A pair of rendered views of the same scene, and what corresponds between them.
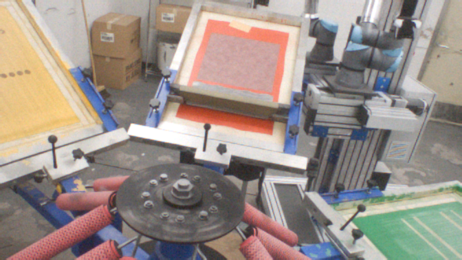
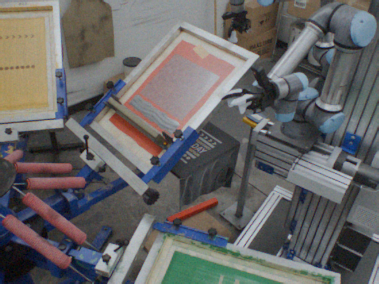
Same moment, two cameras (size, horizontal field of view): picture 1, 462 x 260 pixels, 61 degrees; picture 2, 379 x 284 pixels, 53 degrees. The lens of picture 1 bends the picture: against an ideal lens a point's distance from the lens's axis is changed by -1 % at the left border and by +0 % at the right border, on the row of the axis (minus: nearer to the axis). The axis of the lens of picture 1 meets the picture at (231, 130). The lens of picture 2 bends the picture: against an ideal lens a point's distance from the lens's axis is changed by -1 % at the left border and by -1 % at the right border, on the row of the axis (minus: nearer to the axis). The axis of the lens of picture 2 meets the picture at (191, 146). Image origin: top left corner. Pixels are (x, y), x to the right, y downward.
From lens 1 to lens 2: 1.41 m
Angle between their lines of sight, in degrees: 37
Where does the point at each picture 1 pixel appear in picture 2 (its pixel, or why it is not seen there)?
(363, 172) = (331, 224)
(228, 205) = not seen: outside the picture
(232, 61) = (172, 84)
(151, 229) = not seen: outside the picture
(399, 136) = (367, 203)
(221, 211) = not seen: outside the picture
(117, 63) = (242, 41)
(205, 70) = (149, 86)
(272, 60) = (202, 90)
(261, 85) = (178, 112)
